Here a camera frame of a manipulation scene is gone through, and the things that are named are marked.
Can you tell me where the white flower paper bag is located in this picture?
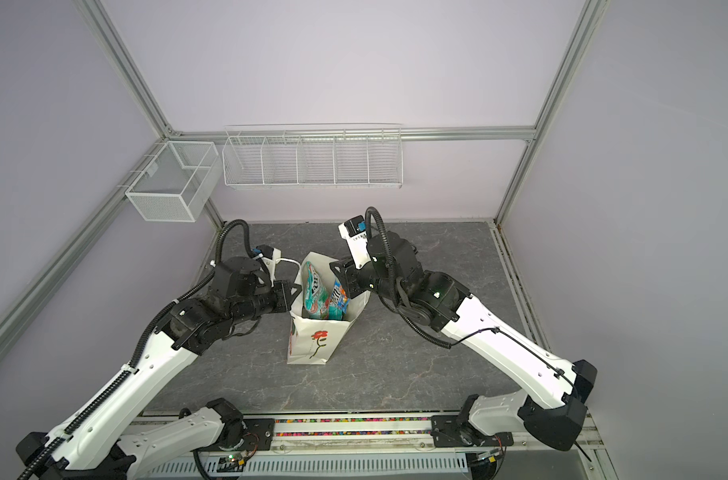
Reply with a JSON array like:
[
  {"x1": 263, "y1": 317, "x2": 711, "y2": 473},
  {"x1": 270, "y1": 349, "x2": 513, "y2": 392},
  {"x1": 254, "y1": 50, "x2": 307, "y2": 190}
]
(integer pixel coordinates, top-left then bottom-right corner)
[{"x1": 287, "y1": 252, "x2": 370, "y2": 365}]

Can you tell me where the blue m&m's candy packet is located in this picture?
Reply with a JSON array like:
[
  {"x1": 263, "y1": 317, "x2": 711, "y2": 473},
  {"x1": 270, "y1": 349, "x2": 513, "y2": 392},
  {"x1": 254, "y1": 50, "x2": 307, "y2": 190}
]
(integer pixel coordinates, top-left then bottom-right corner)
[{"x1": 328, "y1": 280, "x2": 350, "y2": 320}]

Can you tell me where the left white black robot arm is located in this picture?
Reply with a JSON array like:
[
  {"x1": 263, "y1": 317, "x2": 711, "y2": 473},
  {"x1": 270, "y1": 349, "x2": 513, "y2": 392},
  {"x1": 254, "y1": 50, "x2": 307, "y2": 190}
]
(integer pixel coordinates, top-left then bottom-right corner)
[{"x1": 16, "y1": 219, "x2": 299, "y2": 479}]

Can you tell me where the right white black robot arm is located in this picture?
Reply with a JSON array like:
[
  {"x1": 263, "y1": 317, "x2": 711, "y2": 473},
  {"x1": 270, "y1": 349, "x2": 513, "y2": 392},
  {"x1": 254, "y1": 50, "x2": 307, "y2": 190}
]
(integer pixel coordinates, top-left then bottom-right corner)
[{"x1": 330, "y1": 207, "x2": 598, "y2": 451}]

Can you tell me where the white mesh box basket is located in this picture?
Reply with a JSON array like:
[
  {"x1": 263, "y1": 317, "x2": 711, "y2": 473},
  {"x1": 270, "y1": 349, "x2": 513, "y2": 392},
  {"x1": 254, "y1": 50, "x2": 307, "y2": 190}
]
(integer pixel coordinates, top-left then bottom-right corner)
[{"x1": 125, "y1": 141, "x2": 222, "y2": 223}]

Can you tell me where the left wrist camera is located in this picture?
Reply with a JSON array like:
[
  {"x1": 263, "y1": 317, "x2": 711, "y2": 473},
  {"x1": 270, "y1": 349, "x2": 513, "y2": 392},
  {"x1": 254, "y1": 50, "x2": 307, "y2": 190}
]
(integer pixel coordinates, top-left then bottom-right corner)
[{"x1": 253, "y1": 245, "x2": 282, "y2": 283}]

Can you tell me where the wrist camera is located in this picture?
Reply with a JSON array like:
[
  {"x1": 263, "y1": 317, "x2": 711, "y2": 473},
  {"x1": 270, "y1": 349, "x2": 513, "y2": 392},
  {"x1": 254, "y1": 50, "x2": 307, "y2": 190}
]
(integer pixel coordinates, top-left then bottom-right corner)
[
  {"x1": 253, "y1": 245, "x2": 282, "y2": 283},
  {"x1": 338, "y1": 215, "x2": 371, "y2": 270}
]

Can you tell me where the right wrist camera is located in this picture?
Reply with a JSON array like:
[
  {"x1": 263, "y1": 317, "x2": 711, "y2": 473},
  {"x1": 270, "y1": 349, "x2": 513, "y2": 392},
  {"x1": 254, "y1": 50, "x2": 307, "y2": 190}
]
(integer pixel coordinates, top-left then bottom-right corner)
[{"x1": 338, "y1": 215, "x2": 371, "y2": 270}]

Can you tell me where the white wire shelf basket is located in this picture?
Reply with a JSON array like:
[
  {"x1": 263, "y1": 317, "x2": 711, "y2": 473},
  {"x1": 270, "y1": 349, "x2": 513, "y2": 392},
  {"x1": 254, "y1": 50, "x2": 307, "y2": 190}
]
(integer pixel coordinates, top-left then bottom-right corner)
[{"x1": 221, "y1": 123, "x2": 404, "y2": 189}]

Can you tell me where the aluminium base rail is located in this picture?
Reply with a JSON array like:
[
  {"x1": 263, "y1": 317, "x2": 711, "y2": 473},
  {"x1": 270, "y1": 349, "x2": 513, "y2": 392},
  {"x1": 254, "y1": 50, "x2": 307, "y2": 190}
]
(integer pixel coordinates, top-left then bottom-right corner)
[{"x1": 84, "y1": 409, "x2": 605, "y2": 480}]

